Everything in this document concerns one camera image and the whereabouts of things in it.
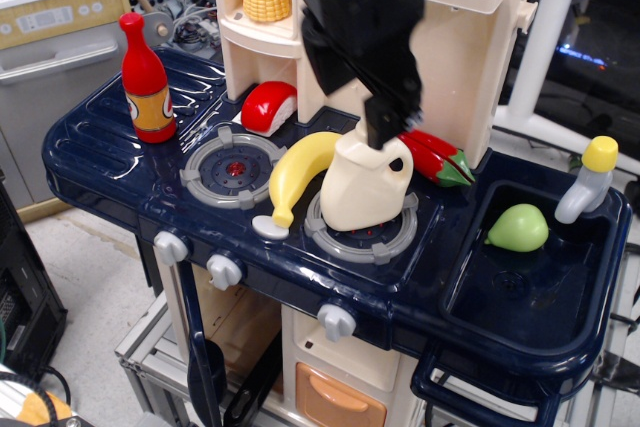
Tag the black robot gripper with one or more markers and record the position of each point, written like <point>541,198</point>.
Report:
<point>368,40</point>

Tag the cream toy detergent jug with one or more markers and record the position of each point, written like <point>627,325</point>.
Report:
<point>363,186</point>

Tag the red toy chili pepper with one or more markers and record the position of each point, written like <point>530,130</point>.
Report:
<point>437,160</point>

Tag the yellow toy banana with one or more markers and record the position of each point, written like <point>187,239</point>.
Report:
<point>292,174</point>

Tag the grey right stove burner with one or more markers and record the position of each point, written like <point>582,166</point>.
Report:
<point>376,245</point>

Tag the grey stove burner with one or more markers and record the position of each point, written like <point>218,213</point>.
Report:
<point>231,171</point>
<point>376,245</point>

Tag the red white toy sushi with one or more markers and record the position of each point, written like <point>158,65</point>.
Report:
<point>268,107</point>

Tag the cream toy kitchen cabinet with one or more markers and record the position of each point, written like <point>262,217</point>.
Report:
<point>462,49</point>

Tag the green toy pear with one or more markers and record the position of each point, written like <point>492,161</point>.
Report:
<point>521,228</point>

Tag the small grey round button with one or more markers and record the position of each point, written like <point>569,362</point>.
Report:
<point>265,227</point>

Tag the grey left stove burner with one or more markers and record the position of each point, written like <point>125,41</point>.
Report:
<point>231,171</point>

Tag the navy toy kitchen countertop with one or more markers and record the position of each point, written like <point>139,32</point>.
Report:
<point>523,327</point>

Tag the grey toy faucet yellow cap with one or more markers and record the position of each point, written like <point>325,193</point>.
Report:
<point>592,182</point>

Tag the grey right stove knob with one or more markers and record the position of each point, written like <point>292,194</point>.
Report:
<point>336,321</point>

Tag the grey stove knob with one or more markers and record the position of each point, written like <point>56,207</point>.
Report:
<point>336,321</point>
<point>224,271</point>
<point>170,248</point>

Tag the grey middle stove knob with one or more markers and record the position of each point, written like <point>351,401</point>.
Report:
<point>224,271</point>

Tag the red toy ketchup bottle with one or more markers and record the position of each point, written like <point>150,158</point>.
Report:
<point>145,84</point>

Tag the grey left stove knob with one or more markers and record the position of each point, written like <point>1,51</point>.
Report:
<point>170,248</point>

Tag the orange toy drawer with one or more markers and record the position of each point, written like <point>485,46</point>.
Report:
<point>328,402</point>

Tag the grey toy dishwasher unit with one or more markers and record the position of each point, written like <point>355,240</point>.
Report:
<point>53,54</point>

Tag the black computer case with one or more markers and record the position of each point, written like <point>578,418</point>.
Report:
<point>32,313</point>

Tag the yellow sponge object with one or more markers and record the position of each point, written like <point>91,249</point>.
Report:
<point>34,411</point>

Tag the navy toy oven door handle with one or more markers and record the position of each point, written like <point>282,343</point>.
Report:
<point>201,382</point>

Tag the aluminium extrusion frame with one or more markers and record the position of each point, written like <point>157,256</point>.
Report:
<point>155,368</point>

